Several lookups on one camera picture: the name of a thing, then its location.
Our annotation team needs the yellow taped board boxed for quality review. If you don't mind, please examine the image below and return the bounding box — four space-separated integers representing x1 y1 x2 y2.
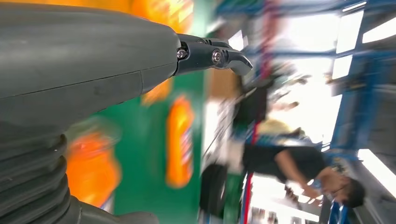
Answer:
9 0 174 106

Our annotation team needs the cardboard box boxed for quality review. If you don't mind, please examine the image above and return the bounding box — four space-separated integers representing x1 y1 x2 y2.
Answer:
209 69 240 99

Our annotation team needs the black device with antenna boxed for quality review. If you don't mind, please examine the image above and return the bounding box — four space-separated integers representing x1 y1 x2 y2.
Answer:
232 77 270 133

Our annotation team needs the black carrying case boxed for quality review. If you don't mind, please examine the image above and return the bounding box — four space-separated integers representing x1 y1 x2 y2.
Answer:
199 164 228 217

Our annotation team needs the green plastic crate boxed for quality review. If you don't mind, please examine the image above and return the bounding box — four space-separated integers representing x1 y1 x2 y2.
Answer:
222 173 245 224

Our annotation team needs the person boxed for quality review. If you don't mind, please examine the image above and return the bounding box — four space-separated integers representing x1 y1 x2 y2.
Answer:
242 145 366 209

